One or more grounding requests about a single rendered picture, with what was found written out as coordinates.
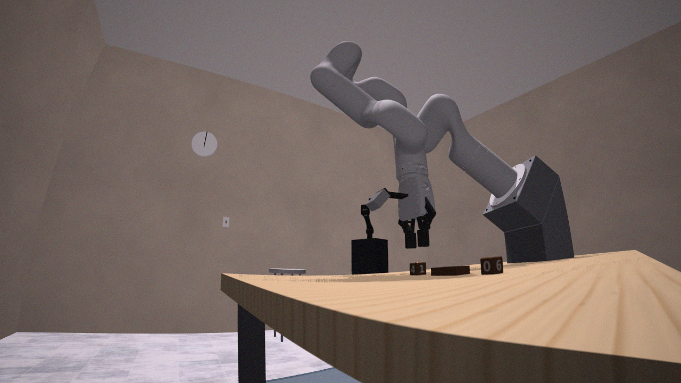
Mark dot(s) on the brown number cube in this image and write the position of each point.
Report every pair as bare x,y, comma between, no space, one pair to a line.
491,265
417,269

